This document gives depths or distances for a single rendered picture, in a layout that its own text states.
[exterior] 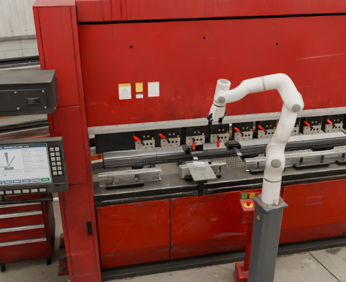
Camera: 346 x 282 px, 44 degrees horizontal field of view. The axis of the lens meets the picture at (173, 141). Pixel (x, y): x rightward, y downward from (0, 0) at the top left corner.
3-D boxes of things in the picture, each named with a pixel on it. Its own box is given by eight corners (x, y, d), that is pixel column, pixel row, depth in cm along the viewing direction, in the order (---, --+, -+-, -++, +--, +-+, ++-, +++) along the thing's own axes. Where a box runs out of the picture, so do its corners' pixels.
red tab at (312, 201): (305, 206, 372) (307, 199, 369) (304, 204, 374) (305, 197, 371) (321, 203, 375) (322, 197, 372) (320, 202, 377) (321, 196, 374)
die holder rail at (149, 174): (99, 187, 339) (98, 176, 335) (98, 183, 344) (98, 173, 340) (161, 180, 348) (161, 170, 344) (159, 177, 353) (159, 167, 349)
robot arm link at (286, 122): (263, 164, 281) (263, 153, 296) (281, 168, 281) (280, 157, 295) (288, 94, 259) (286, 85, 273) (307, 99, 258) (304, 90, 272)
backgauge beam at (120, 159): (103, 169, 362) (102, 159, 358) (102, 162, 375) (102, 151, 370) (349, 145, 404) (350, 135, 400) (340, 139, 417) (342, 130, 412)
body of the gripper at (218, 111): (221, 98, 280) (218, 112, 286) (209, 101, 274) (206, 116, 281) (229, 103, 275) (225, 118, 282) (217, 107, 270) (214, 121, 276)
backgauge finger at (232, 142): (233, 158, 360) (233, 152, 358) (224, 144, 383) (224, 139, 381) (247, 156, 362) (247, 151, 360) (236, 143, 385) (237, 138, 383)
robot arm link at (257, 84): (266, 98, 256) (216, 107, 264) (265, 86, 269) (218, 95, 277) (263, 85, 252) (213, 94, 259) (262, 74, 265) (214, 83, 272)
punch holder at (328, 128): (325, 133, 359) (328, 115, 352) (319, 129, 366) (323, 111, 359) (341, 131, 362) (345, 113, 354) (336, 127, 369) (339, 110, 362)
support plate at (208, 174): (193, 181, 325) (193, 180, 324) (186, 164, 348) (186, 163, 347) (216, 178, 328) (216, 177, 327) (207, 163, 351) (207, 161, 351)
